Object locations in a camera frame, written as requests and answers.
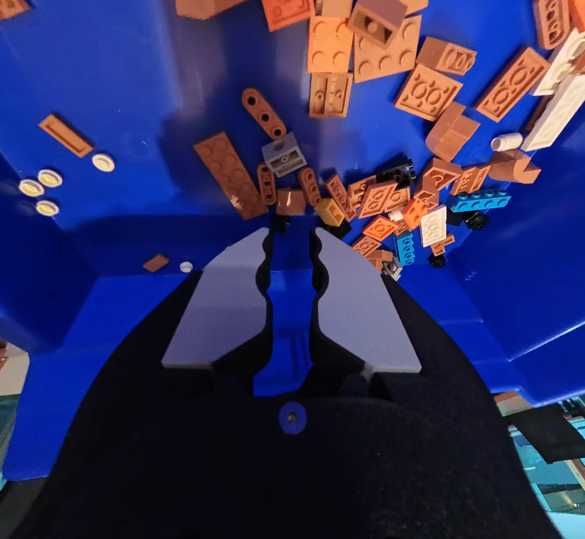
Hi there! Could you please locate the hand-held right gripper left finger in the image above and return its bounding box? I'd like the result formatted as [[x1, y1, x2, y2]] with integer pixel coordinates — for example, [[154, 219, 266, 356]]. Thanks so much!
[[161, 227, 274, 395]]

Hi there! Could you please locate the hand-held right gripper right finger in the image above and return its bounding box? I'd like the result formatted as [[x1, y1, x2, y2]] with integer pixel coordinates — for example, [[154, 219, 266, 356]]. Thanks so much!
[[310, 227, 422, 395]]

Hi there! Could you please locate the pile of brown toy bricks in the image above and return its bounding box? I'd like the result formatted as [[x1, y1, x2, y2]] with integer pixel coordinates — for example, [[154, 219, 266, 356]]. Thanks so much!
[[0, 0, 585, 281]]

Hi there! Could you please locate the blue plastic bin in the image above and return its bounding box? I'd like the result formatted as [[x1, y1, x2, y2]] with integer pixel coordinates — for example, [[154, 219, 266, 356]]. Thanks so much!
[[0, 0, 585, 482]]

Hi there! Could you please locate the brown oblong toy tile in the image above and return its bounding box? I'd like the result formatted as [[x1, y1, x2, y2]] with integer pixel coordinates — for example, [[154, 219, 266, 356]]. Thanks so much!
[[38, 114, 94, 158]]

